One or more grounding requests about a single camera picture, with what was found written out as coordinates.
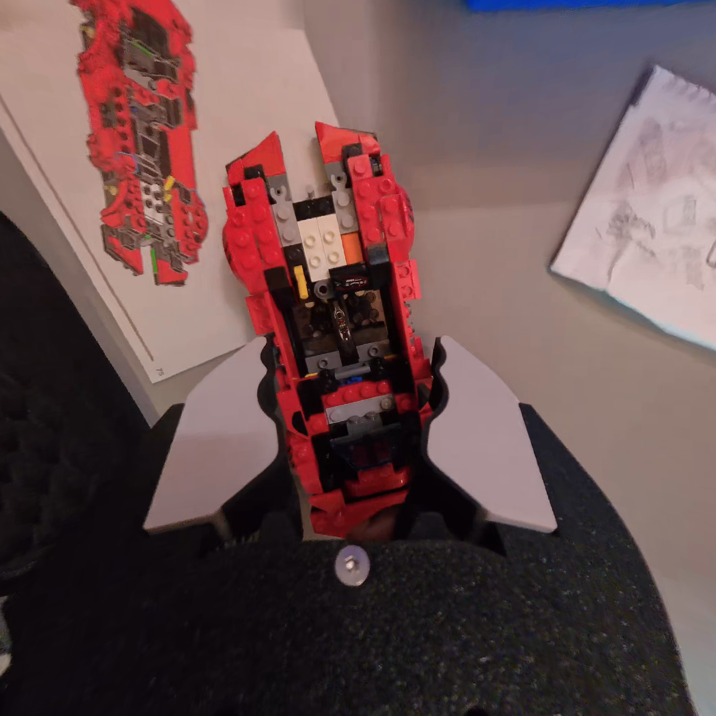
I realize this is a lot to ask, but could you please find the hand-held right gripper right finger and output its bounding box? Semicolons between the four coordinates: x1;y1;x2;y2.
410;335;559;543

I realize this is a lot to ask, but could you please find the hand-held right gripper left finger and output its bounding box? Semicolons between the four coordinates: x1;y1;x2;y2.
143;335;303;542

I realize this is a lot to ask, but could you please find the red toy brick car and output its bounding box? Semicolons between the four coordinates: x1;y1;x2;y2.
221;120;436;540

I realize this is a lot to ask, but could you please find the black padded chair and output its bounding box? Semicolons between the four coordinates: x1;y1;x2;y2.
0;211;169;582

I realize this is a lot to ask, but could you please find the white printed paper bag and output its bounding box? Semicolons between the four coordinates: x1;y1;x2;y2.
548;64;716;353

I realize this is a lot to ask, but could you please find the white building instruction booklet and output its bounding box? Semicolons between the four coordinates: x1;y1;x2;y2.
0;0;342;384

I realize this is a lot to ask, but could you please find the blue plastic bin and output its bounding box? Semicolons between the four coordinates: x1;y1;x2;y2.
466;0;694;12

